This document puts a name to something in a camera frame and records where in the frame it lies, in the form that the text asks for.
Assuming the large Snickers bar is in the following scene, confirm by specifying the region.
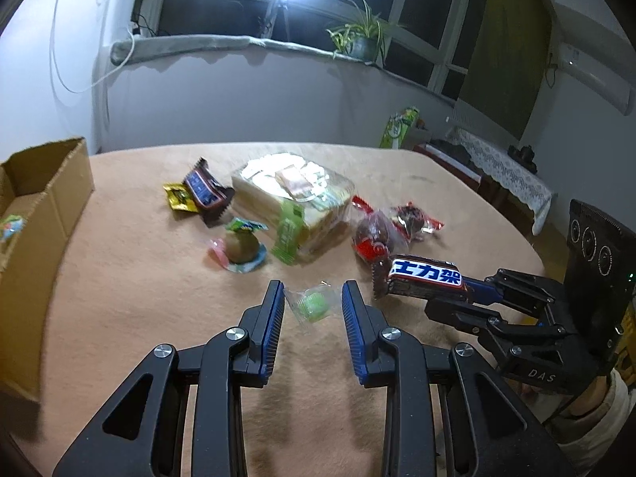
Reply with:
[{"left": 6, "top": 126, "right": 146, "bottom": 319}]
[{"left": 371, "top": 254, "right": 468, "bottom": 301}]

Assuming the dark cake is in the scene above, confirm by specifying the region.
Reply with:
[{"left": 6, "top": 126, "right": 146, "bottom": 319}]
[{"left": 350, "top": 196, "right": 409, "bottom": 265}]

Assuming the green candy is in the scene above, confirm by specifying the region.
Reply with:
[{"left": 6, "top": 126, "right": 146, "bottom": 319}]
[{"left": 285, "top": 281, "right": 335, "bottom": 326}]

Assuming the bagged sliced bread loaf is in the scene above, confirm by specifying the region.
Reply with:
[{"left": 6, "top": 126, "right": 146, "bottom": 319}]
[{"left": 232, "top": 152, "right": 355, "bottom": 265}]

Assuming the yellow candy packet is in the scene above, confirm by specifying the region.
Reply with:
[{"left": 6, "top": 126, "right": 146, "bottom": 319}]
[{"left": 163, "top": 183, "right": 198, "bottom": 213}]

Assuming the small Snickers bar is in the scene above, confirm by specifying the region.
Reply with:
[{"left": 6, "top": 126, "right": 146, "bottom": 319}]
[{"left": 182, "top": 157, "right": 235, "bottom": 227}]

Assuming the round cake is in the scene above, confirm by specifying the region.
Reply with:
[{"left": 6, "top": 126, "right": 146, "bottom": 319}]
[{"left": 389, "top": 202, "right": 444, "bottom": 242}]

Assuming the yellow jelly cup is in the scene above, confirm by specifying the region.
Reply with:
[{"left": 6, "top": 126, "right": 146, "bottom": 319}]
[{"left": 1, "top": 214, "right": 25, "bottom": 243}]

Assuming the right beige sleeve forearm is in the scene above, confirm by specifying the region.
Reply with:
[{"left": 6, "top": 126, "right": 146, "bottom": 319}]
[{"left": 548, "top": 369, "right": 635, "bottom": 476}]

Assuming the person's right hand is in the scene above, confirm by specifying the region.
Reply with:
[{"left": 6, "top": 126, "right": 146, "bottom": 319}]
[{"left": 518, "top": 377, "right": 607, "bottom": 416}]

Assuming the white lace cloth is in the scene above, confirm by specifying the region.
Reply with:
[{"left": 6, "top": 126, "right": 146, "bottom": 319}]
[{"left": 445, "top": 126, "right": 555, "bottom": 236}]

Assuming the white air conditioner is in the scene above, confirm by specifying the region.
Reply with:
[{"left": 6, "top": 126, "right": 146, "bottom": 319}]
[{"left": 556, "top": 43, "right": 635, "bottom": 116}]

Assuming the green white carton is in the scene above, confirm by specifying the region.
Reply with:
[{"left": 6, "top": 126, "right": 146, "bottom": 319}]
[{"left": 380, "top": 107, "right": 419, "bottom": 150}]

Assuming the brown cardboard box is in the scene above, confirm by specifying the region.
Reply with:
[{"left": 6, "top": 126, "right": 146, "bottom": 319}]
[{"left": 1, "top": 138, "right": 94, "bottom": 403}]

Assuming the potted spider plant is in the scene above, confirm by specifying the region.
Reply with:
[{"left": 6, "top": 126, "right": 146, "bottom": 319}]
[{"left": 327, "top": 0, "right": 404, "bottom": 68}]

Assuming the black tripod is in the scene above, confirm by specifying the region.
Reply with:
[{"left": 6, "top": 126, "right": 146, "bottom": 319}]
[{"left": 260, "top": 0, "right": 290, "bottom": 42}]

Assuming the grey windowsill cloth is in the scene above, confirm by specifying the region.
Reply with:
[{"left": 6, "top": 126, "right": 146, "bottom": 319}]
[{"left": 108, "top": 35, "right": 455, "bottom": 109}]

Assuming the white cable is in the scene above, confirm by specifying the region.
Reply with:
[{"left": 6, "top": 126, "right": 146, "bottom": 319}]
[{"left": 48, "top": 0, "right": 138, "bottom": 96}]

